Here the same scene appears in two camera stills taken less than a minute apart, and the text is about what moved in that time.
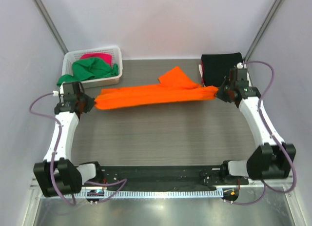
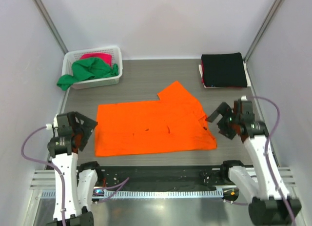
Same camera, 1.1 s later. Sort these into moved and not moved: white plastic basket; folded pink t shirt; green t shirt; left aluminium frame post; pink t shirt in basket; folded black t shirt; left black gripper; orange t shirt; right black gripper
Moved: left black gripper; right black gripper; orange t shirt
Not moved: folded pink t shirt; white plastic basket; folded black t shirt; left aluminium frame post; green t shirt; pink t shirt in basket
